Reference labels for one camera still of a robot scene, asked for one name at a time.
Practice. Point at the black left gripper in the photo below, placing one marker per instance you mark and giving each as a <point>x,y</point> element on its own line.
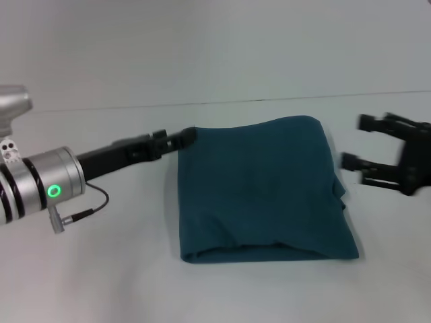
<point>114,156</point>

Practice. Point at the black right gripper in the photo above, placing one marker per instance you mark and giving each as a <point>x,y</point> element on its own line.
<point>414,165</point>

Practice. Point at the teal printed t-shirt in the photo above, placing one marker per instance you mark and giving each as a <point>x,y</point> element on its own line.
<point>262,188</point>

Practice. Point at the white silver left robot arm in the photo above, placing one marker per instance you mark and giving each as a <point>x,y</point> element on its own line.
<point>37,185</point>

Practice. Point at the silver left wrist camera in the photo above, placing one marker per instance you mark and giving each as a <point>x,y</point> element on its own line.
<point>11,111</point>

